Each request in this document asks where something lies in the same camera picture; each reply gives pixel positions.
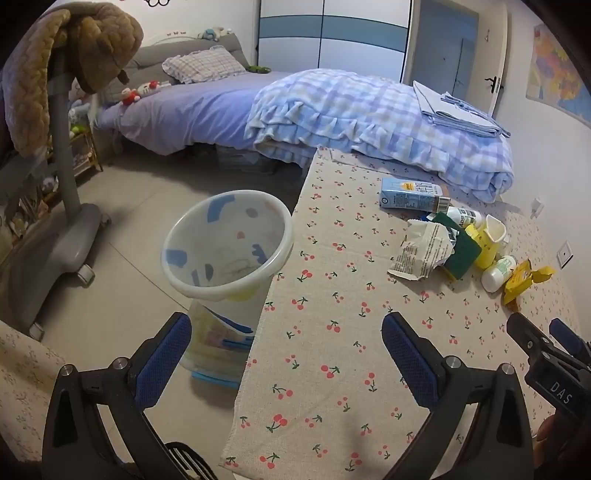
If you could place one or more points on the green toy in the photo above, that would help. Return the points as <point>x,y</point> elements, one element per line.
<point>258,69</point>

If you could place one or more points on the red and white plush toy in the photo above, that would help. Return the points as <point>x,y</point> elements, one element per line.
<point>141,91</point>

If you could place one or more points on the white wall socket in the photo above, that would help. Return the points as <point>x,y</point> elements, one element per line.
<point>537,207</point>

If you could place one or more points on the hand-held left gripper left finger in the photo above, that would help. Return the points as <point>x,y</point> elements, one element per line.
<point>164,364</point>

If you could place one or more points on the blue plaid ruffled blanket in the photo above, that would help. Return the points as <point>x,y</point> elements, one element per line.
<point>360,115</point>

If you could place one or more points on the plaid pillow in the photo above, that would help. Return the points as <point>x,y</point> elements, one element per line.
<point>205,64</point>

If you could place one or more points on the person's right hand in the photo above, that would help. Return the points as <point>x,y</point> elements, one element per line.
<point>547,429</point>

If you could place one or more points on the green packet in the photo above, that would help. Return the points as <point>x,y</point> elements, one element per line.
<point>464,254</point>

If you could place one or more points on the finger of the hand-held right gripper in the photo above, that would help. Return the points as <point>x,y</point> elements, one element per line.
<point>528,339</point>
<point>570,337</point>

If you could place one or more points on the plush toy on headboard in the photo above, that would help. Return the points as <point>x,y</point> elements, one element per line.
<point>214,33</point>

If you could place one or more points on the folded light blue cloth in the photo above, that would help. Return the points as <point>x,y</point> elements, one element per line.
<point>455,113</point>

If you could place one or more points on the wall map poster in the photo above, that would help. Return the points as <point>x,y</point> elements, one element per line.
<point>556,74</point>

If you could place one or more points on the grey rolling chair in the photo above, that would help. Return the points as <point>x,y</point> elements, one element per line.
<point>64,184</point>

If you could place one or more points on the white plastic waste bin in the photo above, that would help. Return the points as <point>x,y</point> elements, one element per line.
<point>221,240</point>

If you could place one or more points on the wooden shelf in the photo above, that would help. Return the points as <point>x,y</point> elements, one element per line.
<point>87,152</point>

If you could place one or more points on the grey door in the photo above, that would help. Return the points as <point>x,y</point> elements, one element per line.
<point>445,50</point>

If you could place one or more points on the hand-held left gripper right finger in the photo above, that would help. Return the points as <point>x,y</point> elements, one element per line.
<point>408,364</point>

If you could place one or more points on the cherry print tablecloth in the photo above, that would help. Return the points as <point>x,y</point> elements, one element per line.
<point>351,300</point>

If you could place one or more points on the yellow snack wrapper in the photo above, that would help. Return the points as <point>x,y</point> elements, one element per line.
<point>524,279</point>

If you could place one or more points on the bed with lavender sheet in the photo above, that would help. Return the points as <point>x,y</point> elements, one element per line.
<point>203,110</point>

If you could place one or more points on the crumpled paper wrapper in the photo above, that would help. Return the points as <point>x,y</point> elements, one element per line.
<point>422,251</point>

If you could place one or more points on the white green-label drink bottle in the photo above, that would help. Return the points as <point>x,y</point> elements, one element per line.
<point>496,275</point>
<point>461,215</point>

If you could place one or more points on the white and blue wardrobe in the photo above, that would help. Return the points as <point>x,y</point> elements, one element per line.
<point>332,41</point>

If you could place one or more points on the beige floral cloth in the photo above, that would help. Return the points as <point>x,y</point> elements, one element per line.
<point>23,383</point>

